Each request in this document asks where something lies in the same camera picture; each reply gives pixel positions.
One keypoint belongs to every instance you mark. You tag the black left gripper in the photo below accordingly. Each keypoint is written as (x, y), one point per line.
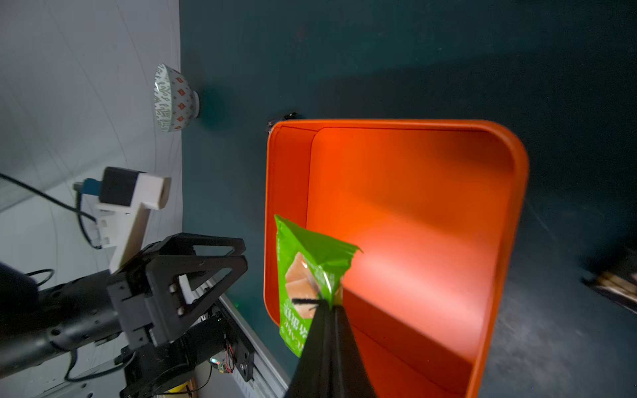
(157, 300)

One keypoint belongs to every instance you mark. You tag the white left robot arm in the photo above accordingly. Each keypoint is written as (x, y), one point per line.
(38, 325)

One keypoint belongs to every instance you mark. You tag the orange plastic storage box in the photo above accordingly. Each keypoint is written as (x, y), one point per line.
(433, 206)

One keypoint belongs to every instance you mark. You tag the green patterned ceramic bowl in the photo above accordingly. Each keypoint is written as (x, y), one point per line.
(176, 104)

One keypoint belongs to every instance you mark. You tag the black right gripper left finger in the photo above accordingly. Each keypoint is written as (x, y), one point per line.
(312, 376)

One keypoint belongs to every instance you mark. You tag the black drycake packet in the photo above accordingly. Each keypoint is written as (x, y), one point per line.
(290, 116)

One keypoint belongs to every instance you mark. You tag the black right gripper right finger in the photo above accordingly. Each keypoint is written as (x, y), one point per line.
(348, 376)

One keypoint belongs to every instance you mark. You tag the black cookie packet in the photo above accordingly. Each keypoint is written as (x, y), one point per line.
(614, 276)

